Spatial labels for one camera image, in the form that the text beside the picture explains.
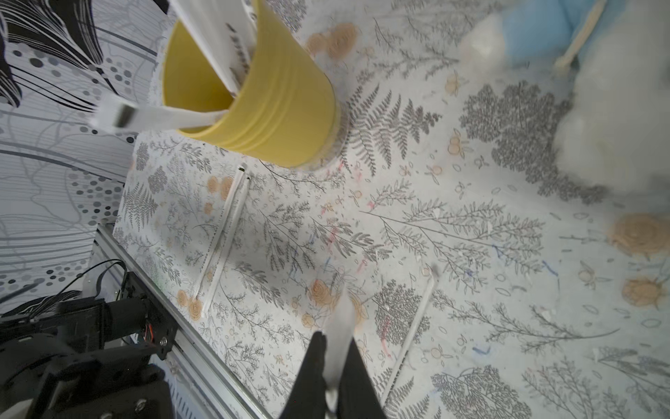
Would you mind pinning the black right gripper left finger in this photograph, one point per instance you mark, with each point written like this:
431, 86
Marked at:
308, 394

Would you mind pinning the yellow metal cup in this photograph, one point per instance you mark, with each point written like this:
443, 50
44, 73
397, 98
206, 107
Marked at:
287, 112

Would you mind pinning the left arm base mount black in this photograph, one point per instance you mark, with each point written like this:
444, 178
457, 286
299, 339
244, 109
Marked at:
58, 360

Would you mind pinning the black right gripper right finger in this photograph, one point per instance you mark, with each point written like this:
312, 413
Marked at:
356, 394

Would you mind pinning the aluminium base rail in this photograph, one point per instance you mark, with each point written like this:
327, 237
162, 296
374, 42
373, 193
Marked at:
201, 386

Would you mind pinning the white plush bunny toy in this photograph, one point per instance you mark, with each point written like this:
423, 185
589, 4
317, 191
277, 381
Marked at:
616, 133

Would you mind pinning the bundle of wrapped straws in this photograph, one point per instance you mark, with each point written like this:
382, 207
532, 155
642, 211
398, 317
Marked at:
206, 62

